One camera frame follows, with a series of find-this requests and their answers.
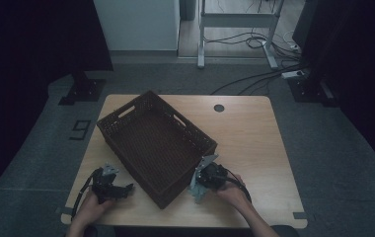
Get black floor cables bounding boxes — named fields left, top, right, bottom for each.
left=204, top=30, right=310, bottom=97

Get black tape floor mark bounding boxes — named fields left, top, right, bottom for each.
left=68, top=119, right=92, bottom=142

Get white cabinet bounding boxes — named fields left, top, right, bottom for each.
left=93, top=0, right=181, bottom=52

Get light blue cloth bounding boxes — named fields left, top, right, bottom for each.
left=188, top=171, right=211, bottom=204

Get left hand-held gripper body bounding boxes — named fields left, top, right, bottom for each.
left=91, top=162, right=121, bottom=203

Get white power strip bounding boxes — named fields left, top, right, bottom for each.
left=280, top=69, right=306, bottom=80

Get brown wicker basket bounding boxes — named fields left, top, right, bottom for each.
left=96, top=90, right=219, bottom=210

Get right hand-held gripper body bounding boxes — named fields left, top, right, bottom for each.
left=193, top=153, right=230, bottom=191

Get hand-held gripper black cable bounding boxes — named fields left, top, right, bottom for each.
left=220, top=167, right=253, bottom=203
left=70, top=168, right=102, bottom=220

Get black stand base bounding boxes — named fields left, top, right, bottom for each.
left=58, top=70, right=107, bottom=107
left=286, top=76, right=338, bottom=108

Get person's right hand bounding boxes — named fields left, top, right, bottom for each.
left=215, top=173, right=251, bottom=209

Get left hand-held gripper black cable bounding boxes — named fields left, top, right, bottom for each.
left=70, top=168, right=102, bottom=220

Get right hand-held gripper black cable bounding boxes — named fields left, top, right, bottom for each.
left=220, top=167, right=253, bottom=203

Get white metal stand frame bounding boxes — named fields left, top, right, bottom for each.
left=196, top=0, right=285, bottom=70

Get dark curtain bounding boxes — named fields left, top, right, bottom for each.
left=291, top=0, right=375, bottom=183
left=0, top=0, right=114, bottom=211

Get person's left hand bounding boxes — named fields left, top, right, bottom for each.
left=72, top=189, right=114, bottom=229

